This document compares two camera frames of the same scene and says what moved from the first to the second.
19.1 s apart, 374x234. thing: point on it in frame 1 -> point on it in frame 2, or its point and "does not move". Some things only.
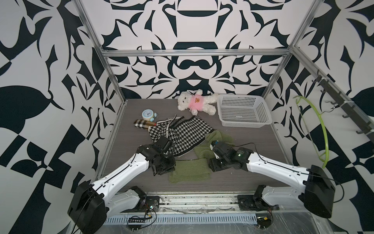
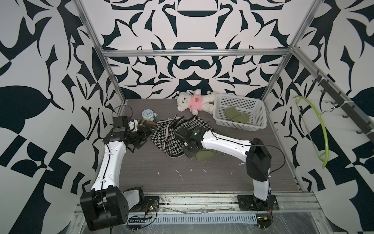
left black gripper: (172, 165) -> (144, 135)
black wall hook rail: (350, 109) does not move
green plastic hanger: (320, 157) does not move
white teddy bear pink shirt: (196, 102) does not move
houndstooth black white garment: (186, 134) does not move
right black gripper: (212, 165) -> (187, 153)
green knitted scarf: (197, 169) -> (233, 114)
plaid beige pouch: (143, 124) does not move
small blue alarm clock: (148, 114) does not move
